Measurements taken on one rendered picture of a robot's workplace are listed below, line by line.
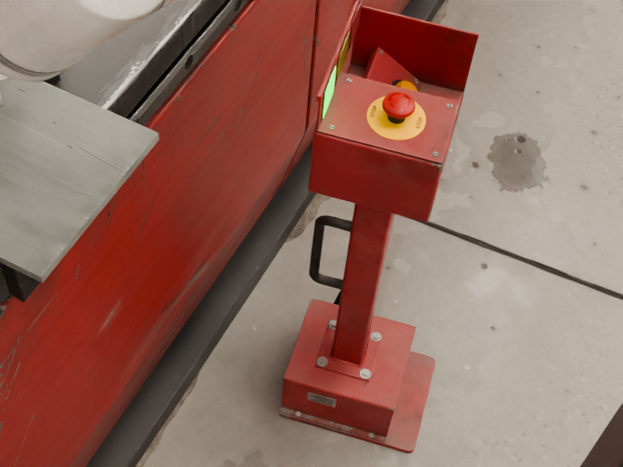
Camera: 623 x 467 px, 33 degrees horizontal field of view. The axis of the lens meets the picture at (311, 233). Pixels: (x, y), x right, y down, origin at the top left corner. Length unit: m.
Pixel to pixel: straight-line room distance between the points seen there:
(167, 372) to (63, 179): 1.01
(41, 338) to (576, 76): 1.60
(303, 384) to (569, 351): 0.55
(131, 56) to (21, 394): 0.42
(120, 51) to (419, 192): 0.39
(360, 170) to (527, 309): 0.88
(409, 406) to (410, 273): 0.30
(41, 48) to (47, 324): 0.60
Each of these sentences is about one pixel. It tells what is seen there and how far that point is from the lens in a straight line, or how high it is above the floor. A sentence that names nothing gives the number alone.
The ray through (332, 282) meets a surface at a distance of 1.68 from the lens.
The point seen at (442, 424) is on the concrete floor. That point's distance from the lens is 1.95.
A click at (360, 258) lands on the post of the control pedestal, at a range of 1.57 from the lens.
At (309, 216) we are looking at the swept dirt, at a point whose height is 0.00.
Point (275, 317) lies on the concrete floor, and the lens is 2.02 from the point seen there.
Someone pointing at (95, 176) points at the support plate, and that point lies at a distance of 0.94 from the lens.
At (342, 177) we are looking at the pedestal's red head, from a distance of 1.32.
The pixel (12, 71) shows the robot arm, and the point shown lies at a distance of 0.78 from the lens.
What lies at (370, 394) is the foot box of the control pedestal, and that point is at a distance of 1.82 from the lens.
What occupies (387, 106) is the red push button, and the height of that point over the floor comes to 0.81.
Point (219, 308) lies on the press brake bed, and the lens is 1.97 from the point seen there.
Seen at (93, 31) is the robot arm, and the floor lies 1.26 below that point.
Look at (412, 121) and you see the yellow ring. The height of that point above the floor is 0.78.
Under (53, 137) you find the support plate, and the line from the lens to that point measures 0.98.
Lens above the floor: 1.73
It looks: 54 degrees down
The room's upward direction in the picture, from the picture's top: 6 degrees clockwise
